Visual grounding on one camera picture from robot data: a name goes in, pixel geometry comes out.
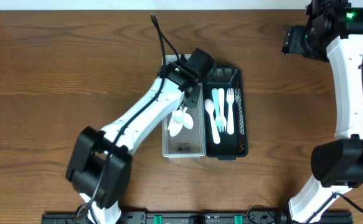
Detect white spoon bowl down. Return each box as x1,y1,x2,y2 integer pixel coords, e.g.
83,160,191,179
167,121,184,137

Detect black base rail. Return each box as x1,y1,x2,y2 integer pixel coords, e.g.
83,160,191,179
41,208,354,224

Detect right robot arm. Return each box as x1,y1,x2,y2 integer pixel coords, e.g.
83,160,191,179
278,0,363,223

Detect white spoon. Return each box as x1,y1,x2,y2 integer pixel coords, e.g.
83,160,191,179
182,113,194,129
204,99,220,144

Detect white fork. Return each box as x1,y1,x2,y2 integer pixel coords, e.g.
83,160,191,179
226,88,235,135
211,88,224,133
218,88,227,133

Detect clear plastic basket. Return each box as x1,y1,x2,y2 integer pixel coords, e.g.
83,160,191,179
161,54,207,159

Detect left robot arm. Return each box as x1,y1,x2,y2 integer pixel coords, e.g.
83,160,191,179
65,48,214,223

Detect white spoon sideways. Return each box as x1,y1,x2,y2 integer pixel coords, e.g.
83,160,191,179
171,107,187,124

